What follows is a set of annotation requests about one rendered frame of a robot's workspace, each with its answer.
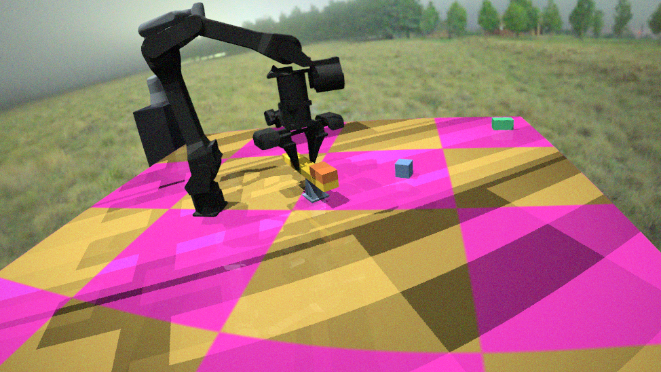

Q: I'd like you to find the yellow bar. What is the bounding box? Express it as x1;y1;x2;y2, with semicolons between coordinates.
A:
282;152;339;192

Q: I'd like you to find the green block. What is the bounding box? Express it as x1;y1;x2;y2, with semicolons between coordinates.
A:
491;117;514;130

